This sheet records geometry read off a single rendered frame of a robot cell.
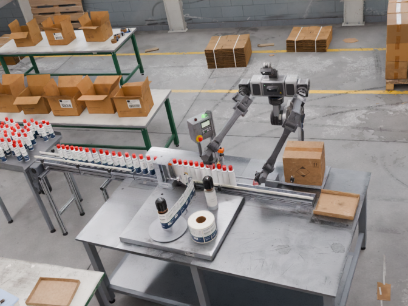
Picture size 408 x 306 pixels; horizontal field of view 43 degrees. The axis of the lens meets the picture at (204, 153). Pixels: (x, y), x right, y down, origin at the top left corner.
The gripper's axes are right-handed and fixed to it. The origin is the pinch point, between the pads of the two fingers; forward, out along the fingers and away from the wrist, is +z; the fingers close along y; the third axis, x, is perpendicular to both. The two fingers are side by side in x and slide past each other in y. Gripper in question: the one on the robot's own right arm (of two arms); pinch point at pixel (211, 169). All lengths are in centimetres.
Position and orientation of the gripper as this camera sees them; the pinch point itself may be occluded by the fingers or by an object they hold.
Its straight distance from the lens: 407.7
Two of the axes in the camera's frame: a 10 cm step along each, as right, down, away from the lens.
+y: 9.1, 0.8, -4.0
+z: 1.7, 8.2, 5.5
